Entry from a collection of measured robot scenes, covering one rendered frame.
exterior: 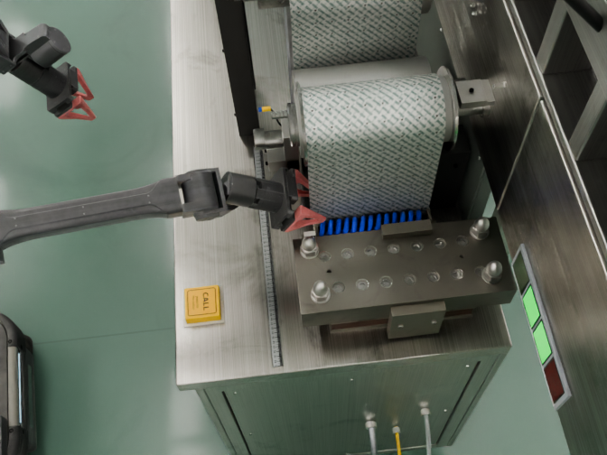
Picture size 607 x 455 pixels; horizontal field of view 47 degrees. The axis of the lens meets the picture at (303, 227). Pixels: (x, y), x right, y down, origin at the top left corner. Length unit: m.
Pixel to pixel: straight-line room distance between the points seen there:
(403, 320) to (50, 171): 1.91
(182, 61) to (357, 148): 0.77
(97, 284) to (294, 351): 1.32
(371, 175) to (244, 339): 0.42
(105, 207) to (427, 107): 0.56
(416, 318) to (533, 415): 1.11
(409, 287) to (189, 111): 0.74
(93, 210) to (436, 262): 0.63
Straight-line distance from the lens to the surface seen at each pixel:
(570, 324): 1.04
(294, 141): 1.20
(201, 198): 1.19
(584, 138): 0.94
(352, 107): 1.17
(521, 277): 1.17
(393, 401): 1.66
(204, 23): 1.94
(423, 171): 1.28
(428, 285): 1.31
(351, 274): 1.31
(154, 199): 1.19
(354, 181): 1.27
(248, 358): 1.39
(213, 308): 1.41
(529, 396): 2.38
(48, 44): 1.45
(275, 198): 1.26
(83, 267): 2.63
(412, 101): 1.19
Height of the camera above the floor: 2.20
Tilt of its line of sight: 59 degrees down
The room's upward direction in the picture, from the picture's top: 4 degrees counter-clockwise
